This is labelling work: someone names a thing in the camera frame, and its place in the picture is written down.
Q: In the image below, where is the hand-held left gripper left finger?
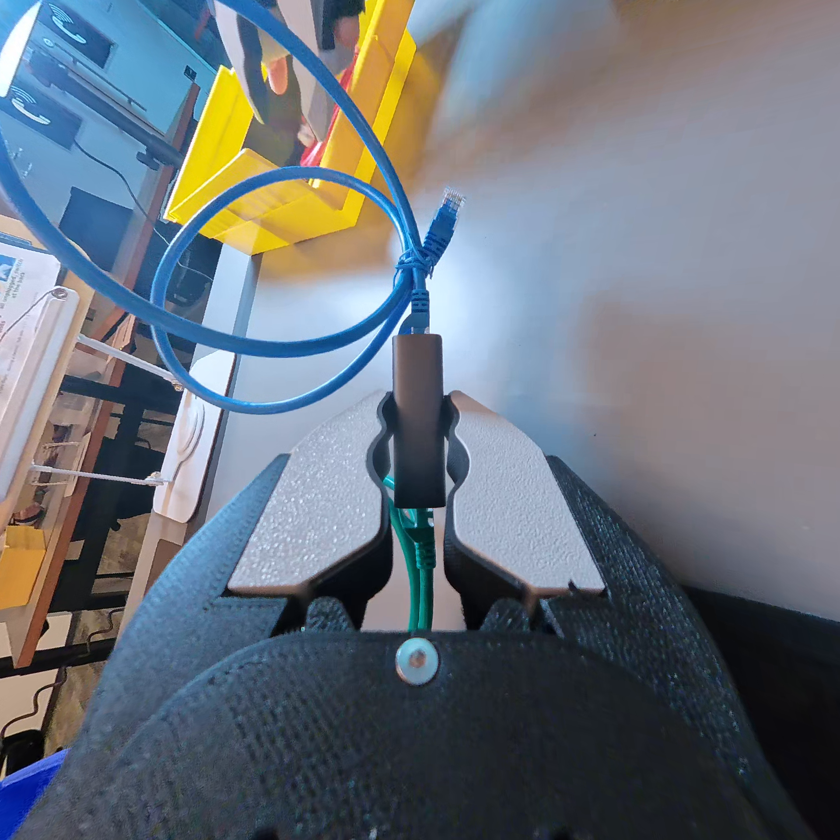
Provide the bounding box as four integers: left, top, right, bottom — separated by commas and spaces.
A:
226, 390, 395, 624

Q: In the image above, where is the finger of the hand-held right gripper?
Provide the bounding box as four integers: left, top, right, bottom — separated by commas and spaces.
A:
215, 0, 273, 127
302, 58, 347, 143

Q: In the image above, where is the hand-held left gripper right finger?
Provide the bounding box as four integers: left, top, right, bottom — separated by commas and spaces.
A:
446, 392, 606, 624

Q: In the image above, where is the green ethernet cable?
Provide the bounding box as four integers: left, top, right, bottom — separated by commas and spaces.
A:
386, 476, 438, 635

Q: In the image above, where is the yellow plastic bin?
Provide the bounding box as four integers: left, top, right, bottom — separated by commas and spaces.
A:
163, 0, 421, 256

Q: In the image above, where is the black ethernet adapter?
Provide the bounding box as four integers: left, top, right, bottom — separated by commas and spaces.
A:
391, 332, 448, 508

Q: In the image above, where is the blue ethernet cable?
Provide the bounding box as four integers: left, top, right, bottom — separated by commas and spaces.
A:
0, 0, 468, 416

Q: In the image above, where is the blue plastic bin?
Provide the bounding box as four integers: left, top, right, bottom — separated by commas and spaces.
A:
0, 748, 70, 840

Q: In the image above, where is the white table plate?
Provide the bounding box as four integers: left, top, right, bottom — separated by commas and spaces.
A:
152, 354, 237, 524

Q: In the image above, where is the black phone sign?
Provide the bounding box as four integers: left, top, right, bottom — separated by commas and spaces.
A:
0, 84, 84, 151
34, 0, 119, 70

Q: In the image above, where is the white metal rod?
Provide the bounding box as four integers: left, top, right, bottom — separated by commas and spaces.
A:
77, 333, 181, 391
31, 461, 164, 488

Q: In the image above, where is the printed instruction sheet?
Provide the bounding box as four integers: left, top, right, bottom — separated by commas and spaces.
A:
0, 236, 83, 526

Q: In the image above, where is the black padded cushion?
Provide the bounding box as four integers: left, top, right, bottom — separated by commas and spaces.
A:
682, 583, 840, 840

